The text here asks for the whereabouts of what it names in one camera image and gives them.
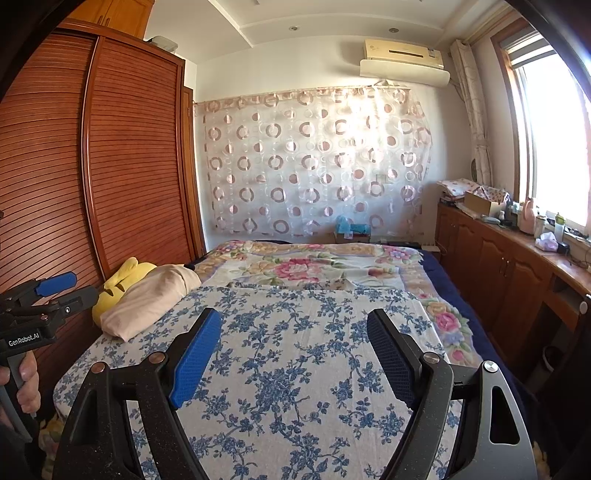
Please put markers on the white patterned window curtain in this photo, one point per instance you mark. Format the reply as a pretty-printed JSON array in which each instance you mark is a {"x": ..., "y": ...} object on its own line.
[{"x": 475, "y": 115}]

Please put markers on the folded floral cloth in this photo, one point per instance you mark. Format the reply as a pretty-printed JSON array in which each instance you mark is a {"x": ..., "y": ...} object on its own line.
[{"x": 457, "y": 187}]

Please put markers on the open cardboard box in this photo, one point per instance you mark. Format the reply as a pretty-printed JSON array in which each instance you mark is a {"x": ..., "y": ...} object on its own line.
[{"x": 485, "y": 203}]

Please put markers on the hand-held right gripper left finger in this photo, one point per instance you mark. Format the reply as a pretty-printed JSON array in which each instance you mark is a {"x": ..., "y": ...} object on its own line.
[{"x": 196, "y": 360}]

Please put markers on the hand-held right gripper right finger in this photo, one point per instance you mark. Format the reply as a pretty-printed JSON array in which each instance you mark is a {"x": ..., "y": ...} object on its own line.
[{"x": 392, "y": 357}]

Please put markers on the pink bottle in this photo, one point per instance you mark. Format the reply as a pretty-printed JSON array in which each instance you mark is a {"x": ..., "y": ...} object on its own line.
[{"x": 526, "y": 217}]

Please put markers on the pink floral blanket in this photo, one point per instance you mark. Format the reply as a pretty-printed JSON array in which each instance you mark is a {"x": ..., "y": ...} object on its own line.
[{"x": 295, "y": 263}]

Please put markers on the person's left hand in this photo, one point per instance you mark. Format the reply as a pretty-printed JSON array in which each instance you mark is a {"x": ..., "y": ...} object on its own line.
[{"x": 30, "y": 383}]

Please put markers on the crumpled white tissue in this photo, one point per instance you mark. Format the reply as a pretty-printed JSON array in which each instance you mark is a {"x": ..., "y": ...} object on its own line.
[{"x": 547, "y": 242}]

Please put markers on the wooden overhead cabinet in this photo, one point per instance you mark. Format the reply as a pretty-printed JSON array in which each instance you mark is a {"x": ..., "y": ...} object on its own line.
[{"x": 115, "y": 18}]

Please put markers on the yellow plush toy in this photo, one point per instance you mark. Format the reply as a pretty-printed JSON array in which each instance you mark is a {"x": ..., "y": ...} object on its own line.
[{"x": 134, "y": 272}]

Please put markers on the navy blue bed cover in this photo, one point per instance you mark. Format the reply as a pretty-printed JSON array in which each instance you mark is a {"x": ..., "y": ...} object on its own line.
[{"x": 471, "y": 314}]

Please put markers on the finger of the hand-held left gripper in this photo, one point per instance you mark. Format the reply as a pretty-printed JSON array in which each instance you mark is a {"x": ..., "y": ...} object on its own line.
[
  {"x": 57, "y": 284},
  {"x": 78, "y": 302}
]

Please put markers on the person's dark jacket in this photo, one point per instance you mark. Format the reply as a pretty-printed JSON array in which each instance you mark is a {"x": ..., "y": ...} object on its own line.
[{"x": 18, "y": 452}]

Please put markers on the beige printed T-shirt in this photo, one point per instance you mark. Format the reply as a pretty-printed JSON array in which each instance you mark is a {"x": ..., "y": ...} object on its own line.
[{"x": 147, "y": 300}]

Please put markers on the wooden slatted wardrobe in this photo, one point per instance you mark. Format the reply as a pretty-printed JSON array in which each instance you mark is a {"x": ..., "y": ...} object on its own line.
[{"x": 69, "y": 184}]

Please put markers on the small brown box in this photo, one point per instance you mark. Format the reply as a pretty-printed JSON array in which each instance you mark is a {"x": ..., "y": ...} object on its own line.
[{"x": 351, "y": 237}]

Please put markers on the blue floral bed sheet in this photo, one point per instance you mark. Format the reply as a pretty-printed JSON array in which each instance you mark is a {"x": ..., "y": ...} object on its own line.
[{"x": 295, "y": 369}]

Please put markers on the grey box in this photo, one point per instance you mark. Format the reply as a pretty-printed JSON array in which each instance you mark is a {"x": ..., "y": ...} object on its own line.
[{"x": 164, "y": 42}]

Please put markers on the sheer circle-pattern curtain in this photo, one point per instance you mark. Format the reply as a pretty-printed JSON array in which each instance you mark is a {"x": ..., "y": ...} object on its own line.
[{"x": 314, "y": 161}]

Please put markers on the long wooden cabinet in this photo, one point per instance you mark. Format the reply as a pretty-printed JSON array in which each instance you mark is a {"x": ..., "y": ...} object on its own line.
[{"x": 498, "y": 277}]

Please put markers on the wood-framed window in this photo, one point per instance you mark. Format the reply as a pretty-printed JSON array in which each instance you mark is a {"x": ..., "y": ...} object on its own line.
[{"x": 545, "y": 138}]

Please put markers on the blue tissue pack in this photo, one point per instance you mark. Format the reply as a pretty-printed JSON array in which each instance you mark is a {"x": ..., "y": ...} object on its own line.
[{"x": 353, "y": 225}]

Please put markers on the white air conditioner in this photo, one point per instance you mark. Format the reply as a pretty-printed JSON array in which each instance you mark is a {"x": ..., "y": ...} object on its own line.
[{"x": 401, "y": 50}]

